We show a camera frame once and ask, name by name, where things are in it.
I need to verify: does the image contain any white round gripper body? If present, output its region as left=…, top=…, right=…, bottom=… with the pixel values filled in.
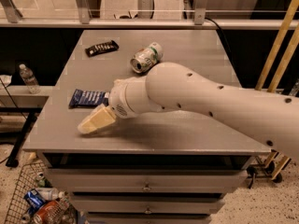
left=108, top=77, right=163, bottom=119

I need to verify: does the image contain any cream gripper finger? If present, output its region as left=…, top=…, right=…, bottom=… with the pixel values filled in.
left=91, top=104, right=107, bottom=114
left=78, top=106, right=116, bottom=134

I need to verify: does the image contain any blue rxbar blueberry wrapper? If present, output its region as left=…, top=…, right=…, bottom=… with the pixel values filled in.
left=68, top=89, right=109, bottom=108

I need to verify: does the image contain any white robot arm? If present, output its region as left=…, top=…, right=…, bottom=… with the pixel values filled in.
left=78, top=62, right=299, bottom=160

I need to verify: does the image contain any crushed 7up can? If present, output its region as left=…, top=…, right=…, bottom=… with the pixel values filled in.
left=130, top=42, right=164, bottom=74

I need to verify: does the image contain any green can in basket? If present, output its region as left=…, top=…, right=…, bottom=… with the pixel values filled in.
left=36, top=173, right=46, bottom=188

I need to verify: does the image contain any red soda can in basket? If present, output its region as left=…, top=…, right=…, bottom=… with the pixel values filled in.
left=33, top=201, right=61, bottom=224

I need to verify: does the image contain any black snack bar wrapper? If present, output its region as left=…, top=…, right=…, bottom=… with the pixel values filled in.
left=85, top=40, right=119, bottom=57

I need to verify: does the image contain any grey drawer cabinet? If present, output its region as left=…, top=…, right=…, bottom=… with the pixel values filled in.
left=24, top=30, right=265, bottom=224

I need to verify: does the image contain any clear plastic water bottle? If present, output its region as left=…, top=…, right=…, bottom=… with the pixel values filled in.
left=19, top=64, right=40, bottom=94

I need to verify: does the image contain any grey side bench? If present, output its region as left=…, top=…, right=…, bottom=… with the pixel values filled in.
left=0, top=86, right=52, bottom=168

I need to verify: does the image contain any plastic bottle in basket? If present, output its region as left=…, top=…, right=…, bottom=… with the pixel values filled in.
left=36, top=188, right=64, bottom=201

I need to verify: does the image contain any wire basket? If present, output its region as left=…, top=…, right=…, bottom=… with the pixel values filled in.
left=4, top=161, right=77, bottom=224

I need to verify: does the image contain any black cable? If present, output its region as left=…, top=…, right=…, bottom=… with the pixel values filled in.
left=204, top=17, right=233, bottom=58

